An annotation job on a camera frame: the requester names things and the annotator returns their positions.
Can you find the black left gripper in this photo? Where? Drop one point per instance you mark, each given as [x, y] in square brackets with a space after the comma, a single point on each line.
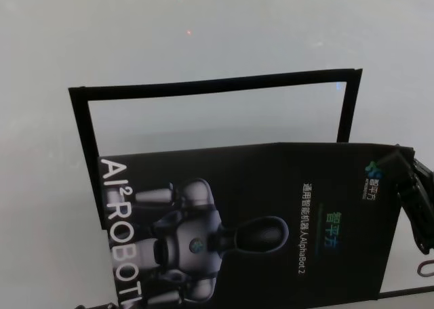
[98, 306]

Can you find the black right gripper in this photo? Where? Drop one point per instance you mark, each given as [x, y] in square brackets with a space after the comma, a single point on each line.
[417, 204]

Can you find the black AI robotics poster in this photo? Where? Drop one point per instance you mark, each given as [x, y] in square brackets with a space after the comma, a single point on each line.
[254, 187]

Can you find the short black tape strip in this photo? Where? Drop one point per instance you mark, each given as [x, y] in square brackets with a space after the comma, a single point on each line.
[349, 112]
[81, 126]

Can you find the long black tape strip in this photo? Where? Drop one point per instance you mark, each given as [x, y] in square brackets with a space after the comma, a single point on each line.
[203, 86]

